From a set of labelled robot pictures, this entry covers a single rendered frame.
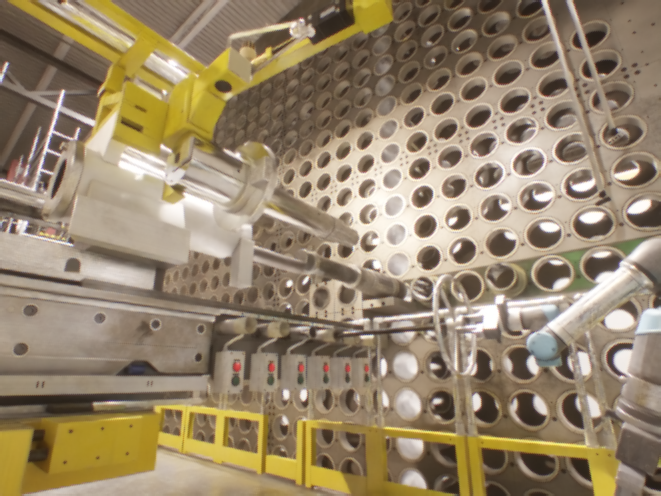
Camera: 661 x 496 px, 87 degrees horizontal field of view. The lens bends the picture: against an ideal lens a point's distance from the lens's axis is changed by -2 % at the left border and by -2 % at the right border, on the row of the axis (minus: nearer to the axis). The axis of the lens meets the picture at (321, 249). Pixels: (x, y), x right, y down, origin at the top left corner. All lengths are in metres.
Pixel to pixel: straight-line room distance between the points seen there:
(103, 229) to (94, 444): 0.67
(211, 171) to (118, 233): 0.38
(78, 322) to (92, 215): 0.33
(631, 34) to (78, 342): 3.63
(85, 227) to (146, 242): 0.19
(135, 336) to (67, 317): 0.21
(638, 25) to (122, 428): 3.64
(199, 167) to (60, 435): 0.87
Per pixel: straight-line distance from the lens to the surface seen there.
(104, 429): 0.97
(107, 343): 1.35
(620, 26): 3.61
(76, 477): 1.11
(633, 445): 0.75
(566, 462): 2.83
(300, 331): 1.63
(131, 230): 1.38
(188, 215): 1.64
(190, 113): 1.47
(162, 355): 1.42
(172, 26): 11.90
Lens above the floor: 0.69
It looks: 19 degrees up
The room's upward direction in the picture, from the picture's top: straight up
